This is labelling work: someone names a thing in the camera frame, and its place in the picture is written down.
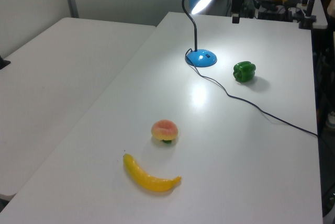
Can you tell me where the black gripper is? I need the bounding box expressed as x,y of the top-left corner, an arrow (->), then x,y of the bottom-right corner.
230,0 -> 242,24

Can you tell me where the blue desk lamp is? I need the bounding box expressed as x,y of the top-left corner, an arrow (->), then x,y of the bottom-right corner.
181,0 -> 218,68

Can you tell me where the green bell pepper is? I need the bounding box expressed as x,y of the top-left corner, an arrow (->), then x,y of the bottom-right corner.
232,61 -> 256,83

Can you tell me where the black table clamp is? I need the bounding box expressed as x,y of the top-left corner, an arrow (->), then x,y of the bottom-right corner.
298,14 -> 318,30

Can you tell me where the pink yellow peach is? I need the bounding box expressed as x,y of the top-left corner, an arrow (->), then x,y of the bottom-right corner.
150,119 -> 180,145

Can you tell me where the white shoe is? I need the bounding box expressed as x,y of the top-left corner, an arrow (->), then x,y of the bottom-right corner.
326,110 -> 335,128

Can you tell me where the yellow banana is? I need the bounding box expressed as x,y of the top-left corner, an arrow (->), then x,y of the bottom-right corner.
122,153 -> 182,193

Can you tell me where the black lamp power cable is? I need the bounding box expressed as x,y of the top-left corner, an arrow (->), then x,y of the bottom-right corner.
185,48 -> 319,138

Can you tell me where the black bracket at table edge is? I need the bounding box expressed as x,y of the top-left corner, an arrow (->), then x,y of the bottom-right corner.
0,54 -> 12,70

